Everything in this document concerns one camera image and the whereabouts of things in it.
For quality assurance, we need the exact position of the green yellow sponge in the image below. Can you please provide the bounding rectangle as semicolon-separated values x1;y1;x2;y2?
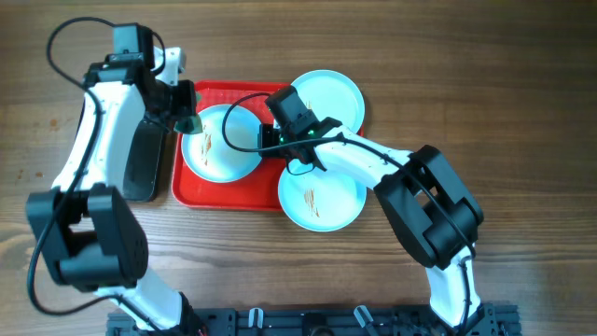
174;91;202;134

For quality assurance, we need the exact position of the light blue plate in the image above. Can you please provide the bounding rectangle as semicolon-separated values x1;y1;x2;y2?
181;105;261;183
278;160;368;232
291;69;365;133

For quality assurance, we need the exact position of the light blue plate back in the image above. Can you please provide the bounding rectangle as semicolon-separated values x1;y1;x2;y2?
291;69;365;133

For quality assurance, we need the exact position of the light blue plate front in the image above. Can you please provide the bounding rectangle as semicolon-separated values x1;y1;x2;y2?
278;160;368;232

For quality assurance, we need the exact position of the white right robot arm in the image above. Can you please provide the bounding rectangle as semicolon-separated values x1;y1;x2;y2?
257;118;484;333

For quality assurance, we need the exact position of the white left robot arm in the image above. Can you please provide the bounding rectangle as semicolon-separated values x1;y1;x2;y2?
25;47;203;335

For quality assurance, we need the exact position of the red plastic tray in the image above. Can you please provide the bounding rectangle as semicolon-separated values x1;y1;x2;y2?
172;80;285;211

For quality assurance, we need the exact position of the black water tray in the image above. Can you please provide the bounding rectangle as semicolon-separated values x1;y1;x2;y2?
76;97;167;203

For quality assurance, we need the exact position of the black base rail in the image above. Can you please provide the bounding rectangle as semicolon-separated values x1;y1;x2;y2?
105;303;522;336

